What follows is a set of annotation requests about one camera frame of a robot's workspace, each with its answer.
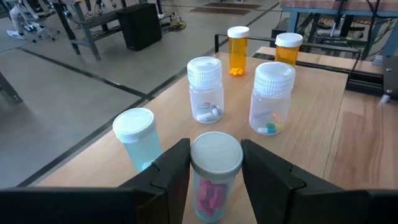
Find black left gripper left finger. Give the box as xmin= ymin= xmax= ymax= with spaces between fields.
xmin=119 ymin=138 xmax=191 ymax=224

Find black floor mat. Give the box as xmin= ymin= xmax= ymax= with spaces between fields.
xmin=189 ymin=2 xmax=262 ymax=16

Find clear bottle multicoloured capsules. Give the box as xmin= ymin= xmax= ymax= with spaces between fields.
xmin=248 ymin=61 xmax=296 ymax=136

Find orange pill bottle white cap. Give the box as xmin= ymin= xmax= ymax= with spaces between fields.
xmin=226 ymin=26 xmax=250 ymax=77
xmin=274 ymin=32 xmax=304 ymax=68

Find blue metal frame workbench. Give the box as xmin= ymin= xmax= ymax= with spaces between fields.
xmin=279 ymin=0 xmax=398 ymax=66

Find wooden shelf black metal frame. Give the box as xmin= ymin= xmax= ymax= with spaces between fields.
xmin=36 ymin=33 xmax=363 ymax=224

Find grey metal workbench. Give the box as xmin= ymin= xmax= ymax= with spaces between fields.
xmin=52 ymin=0 xmax=125 ymax=62

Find person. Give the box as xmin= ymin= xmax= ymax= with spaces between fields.
xmin=6 ymin=0 xmax=47 ymax=40

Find clear bottle grey white capsules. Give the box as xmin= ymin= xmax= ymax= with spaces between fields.
xmin=186 ymin=55 xmax=225 ymax=124

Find black aluminium rig frame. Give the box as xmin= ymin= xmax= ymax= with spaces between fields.
xmin=345 ymin=55 xmax=398 ymax=102

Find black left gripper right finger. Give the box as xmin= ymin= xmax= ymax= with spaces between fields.
xmin=241 ymin=139 xmax=346 ymax=224

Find black computer case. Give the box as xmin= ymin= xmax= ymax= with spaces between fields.
xmin=116 ymin=2 xmax=163 ymax=52

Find blue pill bottle white cap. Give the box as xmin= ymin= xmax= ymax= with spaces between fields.
xmin=111 ymin=107 xmax=164 ymax=174

